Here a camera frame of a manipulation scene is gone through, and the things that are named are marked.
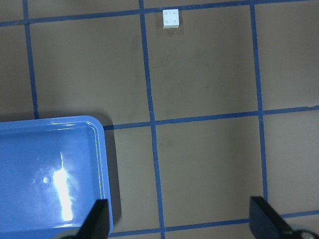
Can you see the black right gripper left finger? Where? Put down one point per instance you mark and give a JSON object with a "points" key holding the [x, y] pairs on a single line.
{"points": [[97, 223]]}

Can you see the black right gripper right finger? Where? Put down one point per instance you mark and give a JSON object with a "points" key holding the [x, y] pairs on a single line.
{"points": [[265, 222]]}

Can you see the white block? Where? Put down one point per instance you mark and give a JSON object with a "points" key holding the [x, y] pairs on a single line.
{"points": [[170, 18]]}

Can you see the blue plastic tray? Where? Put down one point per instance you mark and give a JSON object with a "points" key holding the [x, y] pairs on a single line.
{"points": [[52, 171]]}

